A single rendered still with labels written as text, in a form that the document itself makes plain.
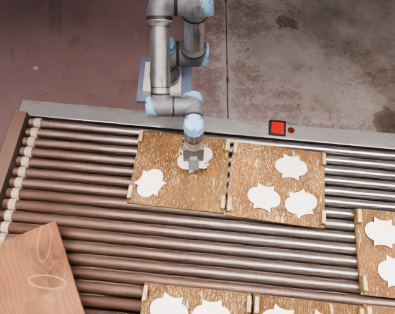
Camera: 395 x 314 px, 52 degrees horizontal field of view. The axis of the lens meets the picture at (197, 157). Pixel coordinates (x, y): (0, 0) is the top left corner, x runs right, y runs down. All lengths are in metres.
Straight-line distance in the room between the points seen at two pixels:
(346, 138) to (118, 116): 1.06
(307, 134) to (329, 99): 1.33
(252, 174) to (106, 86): 1.72
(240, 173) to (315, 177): 0.33
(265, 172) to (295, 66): 1.69
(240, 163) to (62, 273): 0.84
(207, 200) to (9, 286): 0.81
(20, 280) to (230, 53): 2.37
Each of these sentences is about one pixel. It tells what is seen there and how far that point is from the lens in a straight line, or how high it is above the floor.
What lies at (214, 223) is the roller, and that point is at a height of 0.92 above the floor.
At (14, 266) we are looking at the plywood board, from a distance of 1.66.
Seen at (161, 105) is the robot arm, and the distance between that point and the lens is 1.54.
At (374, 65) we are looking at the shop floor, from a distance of 3.58.
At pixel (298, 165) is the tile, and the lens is 1.83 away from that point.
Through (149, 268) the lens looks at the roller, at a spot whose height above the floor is 0.92.
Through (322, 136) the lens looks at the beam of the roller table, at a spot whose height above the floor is 0.92.
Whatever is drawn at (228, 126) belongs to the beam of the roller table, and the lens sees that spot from 1.90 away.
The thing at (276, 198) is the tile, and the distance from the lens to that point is 1.74.
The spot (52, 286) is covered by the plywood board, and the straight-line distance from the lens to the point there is 1.60.
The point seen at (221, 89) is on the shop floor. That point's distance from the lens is 3.13.
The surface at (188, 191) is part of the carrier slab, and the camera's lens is 1.73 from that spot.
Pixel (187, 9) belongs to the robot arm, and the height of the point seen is 1.48.
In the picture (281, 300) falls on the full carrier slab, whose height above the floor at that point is 0.94.
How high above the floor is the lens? 2.55
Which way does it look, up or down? 64 degrees down
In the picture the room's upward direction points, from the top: 3 degrees clockwise
